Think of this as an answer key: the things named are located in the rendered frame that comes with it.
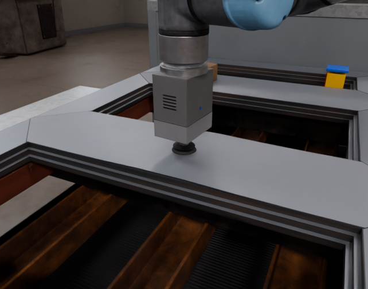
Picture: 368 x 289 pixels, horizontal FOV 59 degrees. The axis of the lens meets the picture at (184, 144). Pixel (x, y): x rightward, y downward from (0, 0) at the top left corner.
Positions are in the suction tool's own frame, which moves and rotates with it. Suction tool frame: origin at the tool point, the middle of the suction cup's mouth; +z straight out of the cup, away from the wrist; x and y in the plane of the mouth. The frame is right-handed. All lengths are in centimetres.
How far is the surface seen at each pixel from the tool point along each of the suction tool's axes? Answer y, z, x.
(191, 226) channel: -0.4, 15.6, 1.4
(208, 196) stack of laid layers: 8.4, 0.2, 9.5
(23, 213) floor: -30, 83, -121
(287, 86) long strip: -49.6, -1.0, 4.0
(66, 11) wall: -505, 28, -640
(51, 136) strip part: 8.3, -1.0, -25.0
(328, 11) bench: -82, -19, 6
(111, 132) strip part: 0.8, -1.0, -16.5
